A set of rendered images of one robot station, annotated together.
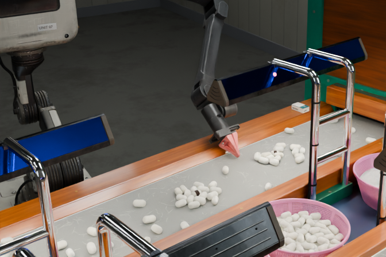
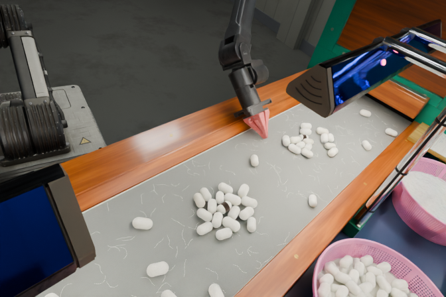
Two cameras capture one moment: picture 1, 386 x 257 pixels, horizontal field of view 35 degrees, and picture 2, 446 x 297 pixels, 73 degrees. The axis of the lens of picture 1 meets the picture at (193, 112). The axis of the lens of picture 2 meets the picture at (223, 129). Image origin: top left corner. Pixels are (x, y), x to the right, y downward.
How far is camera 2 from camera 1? 1.27 m
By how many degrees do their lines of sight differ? 22
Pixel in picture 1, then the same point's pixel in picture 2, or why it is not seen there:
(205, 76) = (242, 30)
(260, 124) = (279, 92)
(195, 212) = (225, 248)
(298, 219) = (368, 278)
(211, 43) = not seen: outside the picture
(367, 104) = (391, 91)
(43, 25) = not seen: outside the picture
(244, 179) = (278, 179)
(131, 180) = (132, 172)
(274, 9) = not seen: outside the picture
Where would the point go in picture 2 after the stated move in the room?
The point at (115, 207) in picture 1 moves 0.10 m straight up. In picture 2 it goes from (104, 225) to (101, 192)
